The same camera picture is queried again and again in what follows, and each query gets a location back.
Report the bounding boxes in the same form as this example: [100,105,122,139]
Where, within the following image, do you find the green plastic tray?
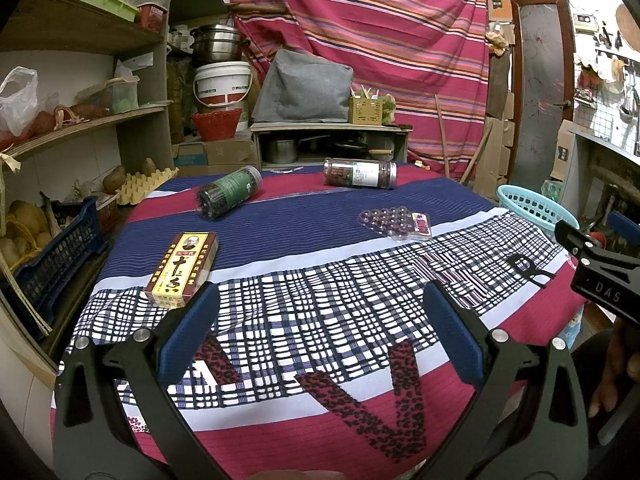
[69,0,140,22]

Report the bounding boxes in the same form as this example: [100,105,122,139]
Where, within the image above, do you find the wooden shelf unit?
[0,0,176,361]

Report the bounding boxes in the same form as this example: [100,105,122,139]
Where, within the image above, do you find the round woven lid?
[615,4,640,51]

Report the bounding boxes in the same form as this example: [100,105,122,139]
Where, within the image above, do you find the clear jar with green label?
[196,165,264,221]

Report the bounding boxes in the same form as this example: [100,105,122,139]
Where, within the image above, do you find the grey fabric cover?
[252,49,355,124]

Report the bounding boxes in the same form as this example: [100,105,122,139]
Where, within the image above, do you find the brown sweet potato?
[31,110,57,136]
[67,103,108,122]

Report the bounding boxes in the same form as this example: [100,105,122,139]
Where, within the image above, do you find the white plastic bucket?
[193,61,252,111]

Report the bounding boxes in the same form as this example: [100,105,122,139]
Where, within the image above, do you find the yellow brown cardboard box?
[143,231,220,309]

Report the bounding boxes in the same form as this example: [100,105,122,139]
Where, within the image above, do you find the small metal pot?
[264,138,299,164]

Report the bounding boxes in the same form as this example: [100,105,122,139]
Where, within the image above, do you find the small wooden cabinet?
[249,121,415,168]

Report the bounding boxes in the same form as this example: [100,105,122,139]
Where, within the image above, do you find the dark blue plastic crate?
[12,196,108,323]

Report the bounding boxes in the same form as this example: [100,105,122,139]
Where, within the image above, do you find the plain cardboard box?
[550,120,576,181]

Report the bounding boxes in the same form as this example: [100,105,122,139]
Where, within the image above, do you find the wire wall rack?
[575,45,640,156]

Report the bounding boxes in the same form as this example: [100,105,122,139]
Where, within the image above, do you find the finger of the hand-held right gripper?
[614,211,640,243]
[554,220,601,267]

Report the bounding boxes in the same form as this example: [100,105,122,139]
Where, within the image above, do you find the person's right hand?
[589,320,640,418]

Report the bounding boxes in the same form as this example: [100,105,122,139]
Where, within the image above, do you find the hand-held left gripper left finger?
[52,282,228,480]

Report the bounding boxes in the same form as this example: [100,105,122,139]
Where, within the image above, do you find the cardboard egg tray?
[116,166,180,206]

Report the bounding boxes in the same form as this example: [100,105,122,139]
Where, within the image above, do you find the yellow round produce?
[7,200,51,241]

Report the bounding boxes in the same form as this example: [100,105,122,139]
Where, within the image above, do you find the curved wooden stick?
[457,125,493,186]

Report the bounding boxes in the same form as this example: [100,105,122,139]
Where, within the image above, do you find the long wooden handle tool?
[434,94,453,166]

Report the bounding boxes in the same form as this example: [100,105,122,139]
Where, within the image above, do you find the light blue plastic basket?
[496,184,579,234]

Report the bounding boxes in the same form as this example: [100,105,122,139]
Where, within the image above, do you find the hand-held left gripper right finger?
[415,280,591,480]

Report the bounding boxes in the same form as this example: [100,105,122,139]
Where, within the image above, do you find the clear plastic container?
[77,76,140,115]

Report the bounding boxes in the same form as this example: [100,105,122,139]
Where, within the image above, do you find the white plastic bag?
[0,66,40,137]

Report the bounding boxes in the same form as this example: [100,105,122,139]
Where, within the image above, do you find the bamboo utensil holder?
[348,87,385,126]

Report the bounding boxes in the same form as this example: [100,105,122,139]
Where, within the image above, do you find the blue printed cardboard box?
[172,139,258,168]

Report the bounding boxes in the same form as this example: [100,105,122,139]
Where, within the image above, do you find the purple candy blister tray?
[357,205,434,242]

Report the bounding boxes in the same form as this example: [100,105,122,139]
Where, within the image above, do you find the red striped cloth curtain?
[229,0,493,181]

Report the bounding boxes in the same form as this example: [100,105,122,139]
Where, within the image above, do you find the cardboard sheets on wall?
[472,0,516,196]

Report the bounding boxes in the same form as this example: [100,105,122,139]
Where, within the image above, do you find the red plastic basin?
[191,108,243,142]

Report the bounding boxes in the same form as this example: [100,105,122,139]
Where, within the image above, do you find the grey door with wooden frame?
[510,0,577,193]

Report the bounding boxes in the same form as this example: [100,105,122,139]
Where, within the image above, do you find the clear jar with white label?
[323,157,398,190]

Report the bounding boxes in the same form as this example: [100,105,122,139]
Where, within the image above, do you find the stainless steel pot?
[189,24,251,67]

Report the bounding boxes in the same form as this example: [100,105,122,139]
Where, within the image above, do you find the printed plaid striped tablecloth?
[50,162,588,480]

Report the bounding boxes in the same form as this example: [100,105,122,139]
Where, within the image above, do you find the black pan with wooden handle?
[332,140,396,160]

